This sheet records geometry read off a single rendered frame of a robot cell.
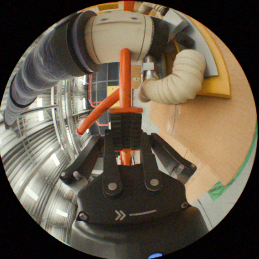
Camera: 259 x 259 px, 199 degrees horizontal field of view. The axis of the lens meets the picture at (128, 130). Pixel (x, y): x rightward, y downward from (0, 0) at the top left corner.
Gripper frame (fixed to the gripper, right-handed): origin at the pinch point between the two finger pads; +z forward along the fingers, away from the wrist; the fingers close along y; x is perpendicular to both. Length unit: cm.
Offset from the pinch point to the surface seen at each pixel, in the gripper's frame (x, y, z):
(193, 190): -51, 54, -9
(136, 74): 74, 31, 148
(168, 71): 17.8, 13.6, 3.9
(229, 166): 0.7, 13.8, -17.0
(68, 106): 28, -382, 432
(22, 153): -119, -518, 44
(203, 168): -29, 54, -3
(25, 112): 25, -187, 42
